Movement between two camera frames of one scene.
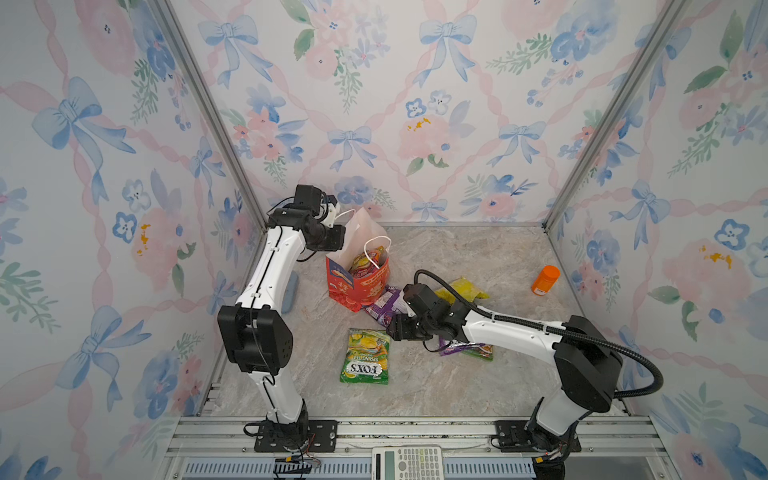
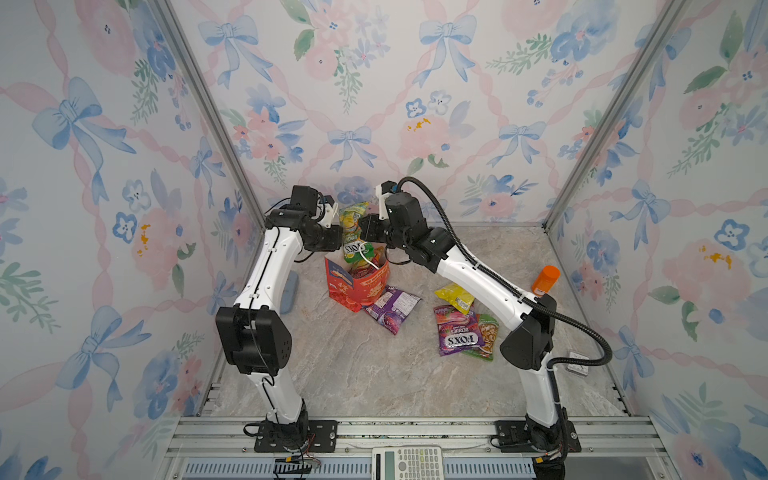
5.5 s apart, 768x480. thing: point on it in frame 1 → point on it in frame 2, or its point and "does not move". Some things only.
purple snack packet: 389,304 does not move
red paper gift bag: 359,275 does not move
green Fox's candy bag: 366,357 → 357,253
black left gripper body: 329,239 does not move
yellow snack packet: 465,290 does not move
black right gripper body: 411,330 → 382,234
